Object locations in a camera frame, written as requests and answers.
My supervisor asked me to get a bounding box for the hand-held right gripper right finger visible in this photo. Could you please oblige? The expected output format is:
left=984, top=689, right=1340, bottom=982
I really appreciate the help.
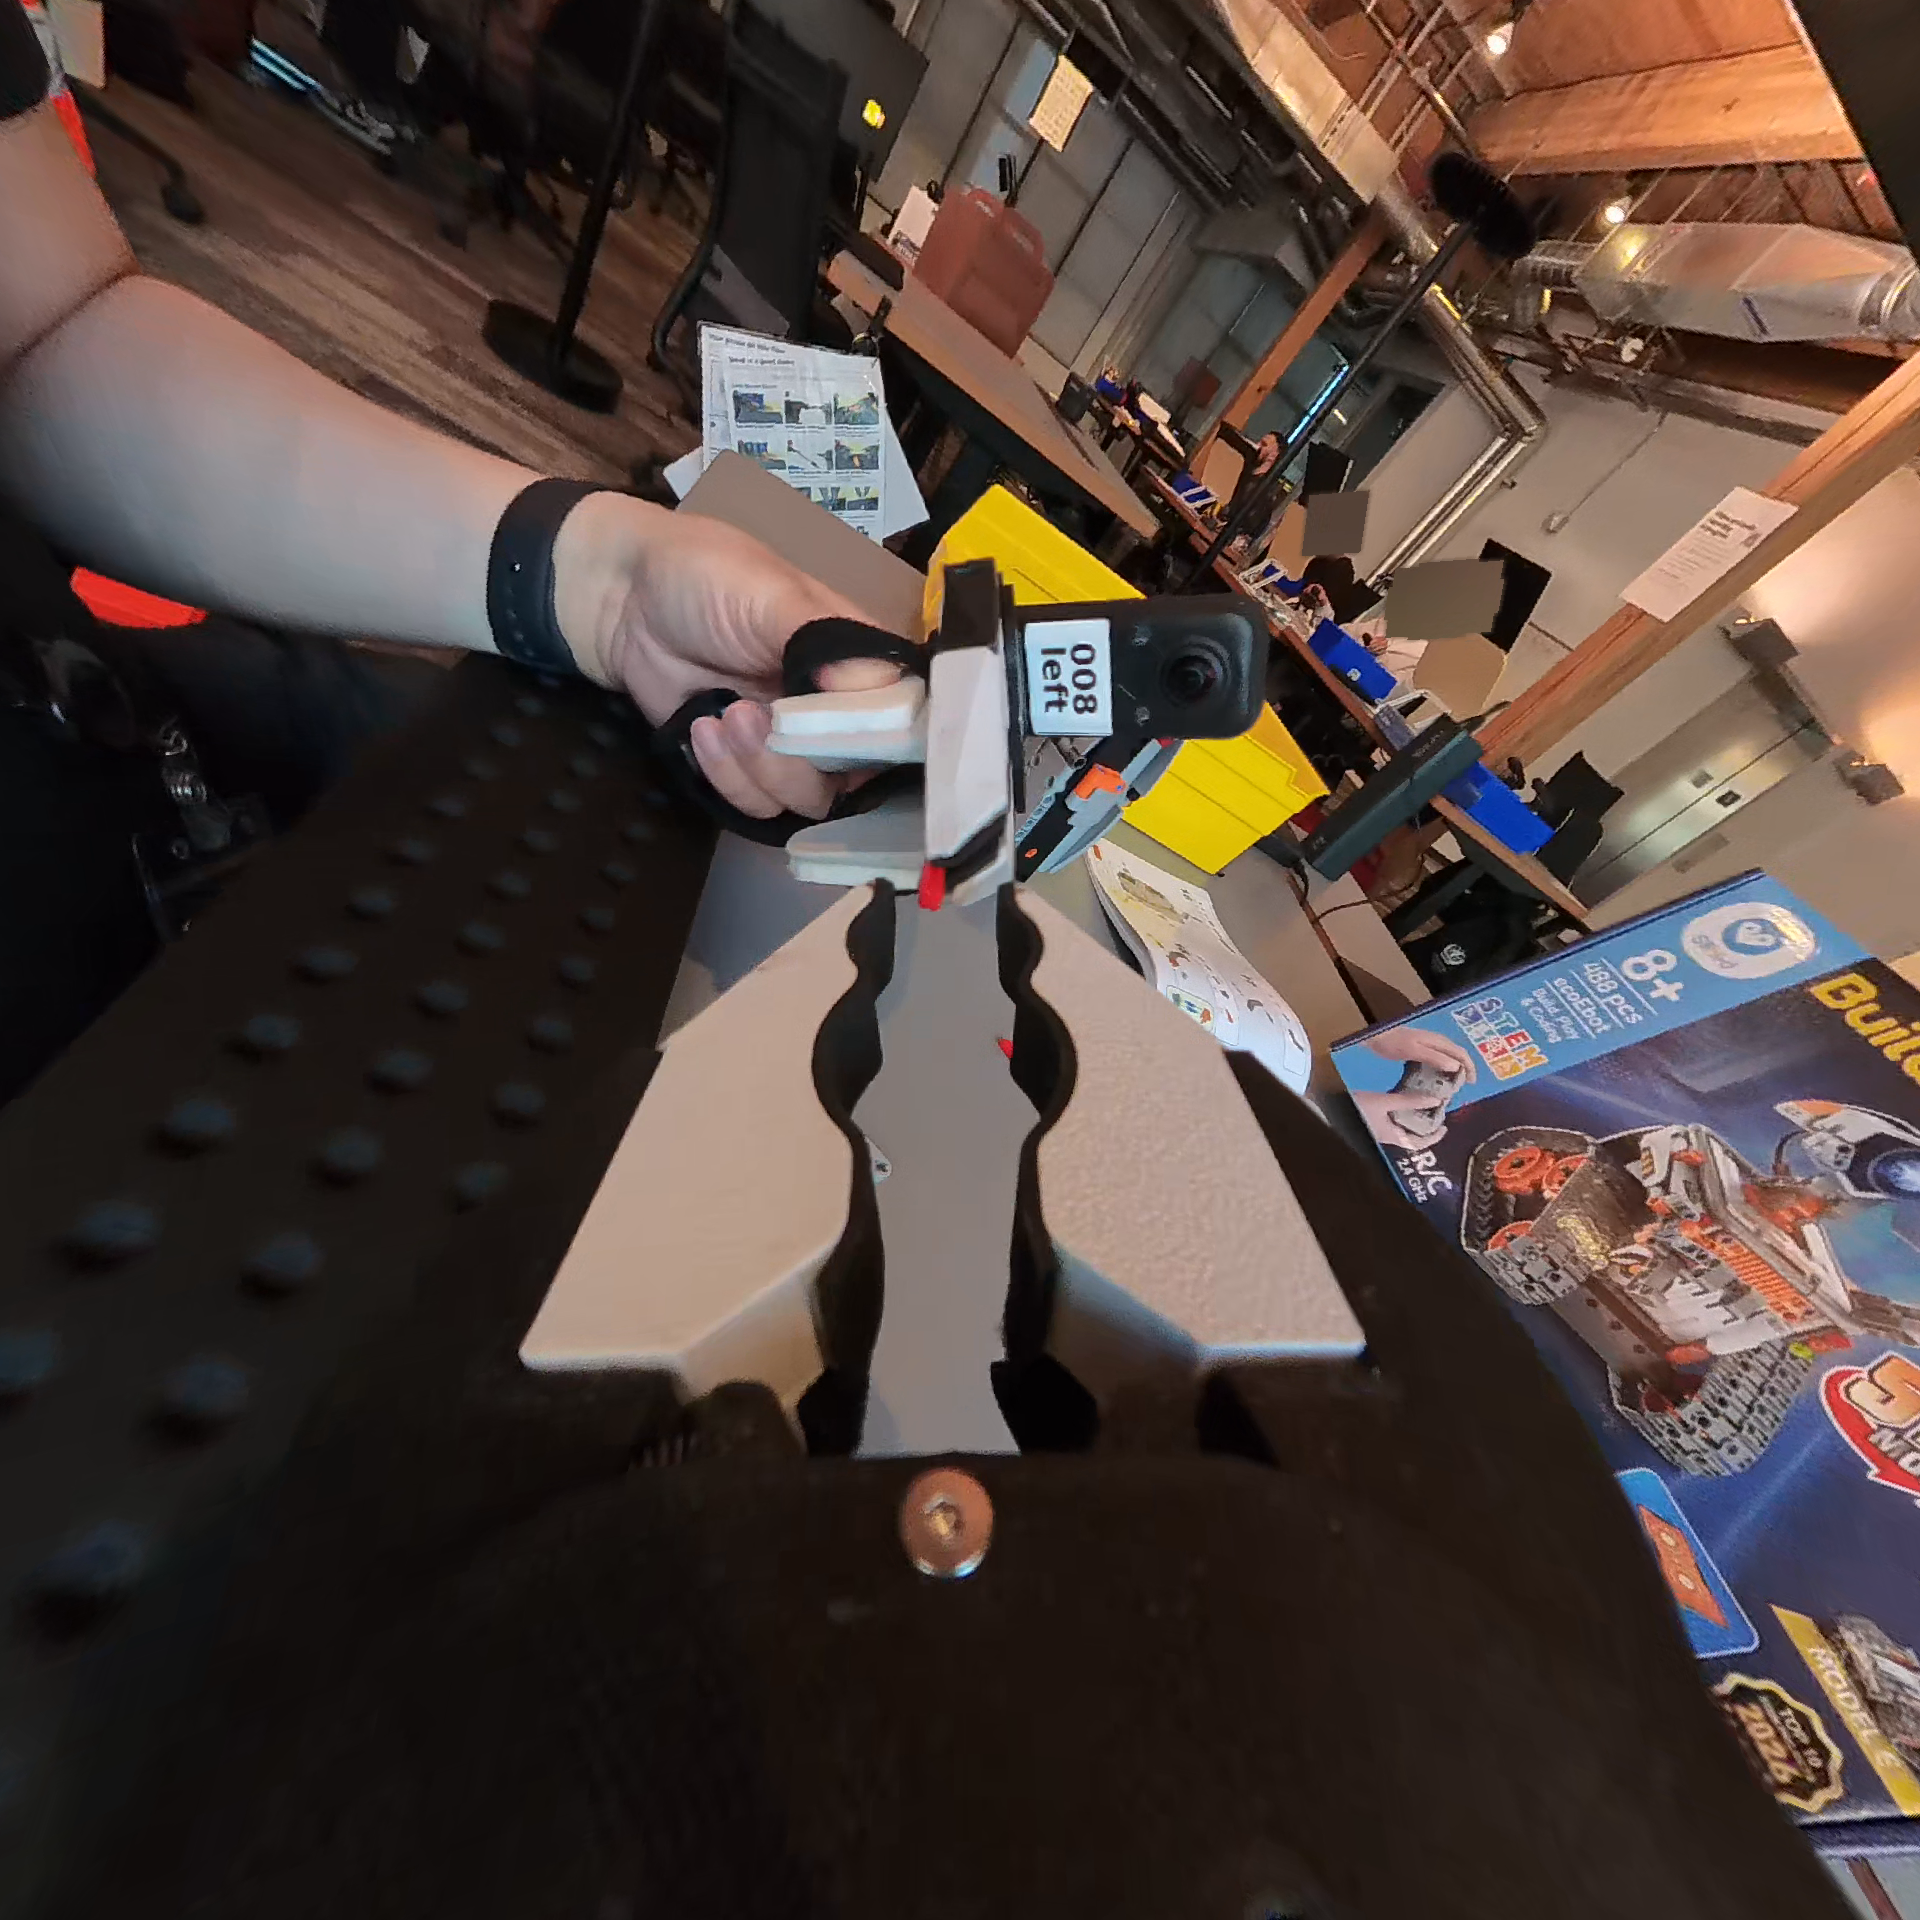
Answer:
left=989, top=882, right=1368, bottom=1455

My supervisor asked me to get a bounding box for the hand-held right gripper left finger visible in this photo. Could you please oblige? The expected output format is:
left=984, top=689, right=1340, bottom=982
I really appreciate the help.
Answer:
left=522, top=882, right=900, bottom=1455

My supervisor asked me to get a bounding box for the person's left forearm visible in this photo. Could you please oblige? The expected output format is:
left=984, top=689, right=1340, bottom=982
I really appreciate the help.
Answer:
left=0, top=89, right=522, bottom=622

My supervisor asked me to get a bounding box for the grey top office desk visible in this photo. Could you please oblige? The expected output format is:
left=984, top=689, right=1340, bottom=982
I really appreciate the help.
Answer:
left=819, top=248, right=1168, bottom=543

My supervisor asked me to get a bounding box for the person's left hand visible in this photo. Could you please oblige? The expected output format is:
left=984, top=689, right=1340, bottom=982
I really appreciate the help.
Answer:
left=600, top=495, right=936, bottom=827

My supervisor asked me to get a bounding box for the yellow plastic bin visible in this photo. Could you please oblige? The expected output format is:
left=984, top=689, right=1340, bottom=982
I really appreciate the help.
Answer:
left=930, top=483, right=1332, bottom=876

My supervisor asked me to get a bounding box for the grey black robot model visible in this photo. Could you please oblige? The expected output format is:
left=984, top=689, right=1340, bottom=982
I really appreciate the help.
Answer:
left=1011, top=729, right=1190, bottom=882

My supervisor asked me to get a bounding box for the blue parts bin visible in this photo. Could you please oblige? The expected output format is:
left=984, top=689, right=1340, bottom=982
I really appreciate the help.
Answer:
left=1458, top=757, right=1557, bottom=857
left=1307, top=615, right=1401, bottom=697

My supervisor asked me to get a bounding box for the white instruction booklet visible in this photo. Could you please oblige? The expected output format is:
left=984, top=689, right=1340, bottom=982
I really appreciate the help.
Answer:
left=1083, top=840, right=1315, bottom=1102

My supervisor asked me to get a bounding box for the printed photo sheet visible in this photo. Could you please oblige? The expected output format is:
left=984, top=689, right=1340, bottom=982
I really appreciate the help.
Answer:
left=694, top=323, right=892, bottom=543

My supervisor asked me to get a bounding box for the black perforated panel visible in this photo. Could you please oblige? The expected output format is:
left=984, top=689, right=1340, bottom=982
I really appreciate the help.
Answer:
left=0, top=657, right=723, bottom=1683

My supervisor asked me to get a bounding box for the brown cardboard box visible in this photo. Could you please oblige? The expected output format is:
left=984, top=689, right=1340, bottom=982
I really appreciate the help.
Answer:
left=907, top=179, right=1057, bottom=357

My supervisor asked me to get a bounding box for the black wrist band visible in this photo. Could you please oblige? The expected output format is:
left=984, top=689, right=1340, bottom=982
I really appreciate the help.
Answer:
left=484, top=475, right=605, bottom=683

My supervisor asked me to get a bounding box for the blue robot kit box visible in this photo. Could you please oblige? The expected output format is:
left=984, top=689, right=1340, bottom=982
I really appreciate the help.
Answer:
left=1330, top=870, right=1920, bottom=1829

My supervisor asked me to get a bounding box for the black pole with fuzzy head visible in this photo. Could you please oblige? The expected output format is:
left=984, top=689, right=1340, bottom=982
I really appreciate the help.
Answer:
left=1194, top=152, right=1546, bottom=598

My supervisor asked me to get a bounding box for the black office chair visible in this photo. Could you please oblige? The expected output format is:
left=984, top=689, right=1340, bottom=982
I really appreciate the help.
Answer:
left=650, top=42, right=852, bottom=384

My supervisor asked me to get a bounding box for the black pole stand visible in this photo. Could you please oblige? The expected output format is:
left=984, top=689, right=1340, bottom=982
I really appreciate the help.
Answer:
left=479, top=0, right=664, bottom=421

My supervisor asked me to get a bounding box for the orange red object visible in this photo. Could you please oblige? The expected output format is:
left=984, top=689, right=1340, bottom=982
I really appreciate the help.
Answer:
left=65, top=565, right=207, bottom=636

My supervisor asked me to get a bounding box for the silver air duct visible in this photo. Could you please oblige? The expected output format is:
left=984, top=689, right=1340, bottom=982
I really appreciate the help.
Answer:
left=1516, top=223, right=1920, bottom=352

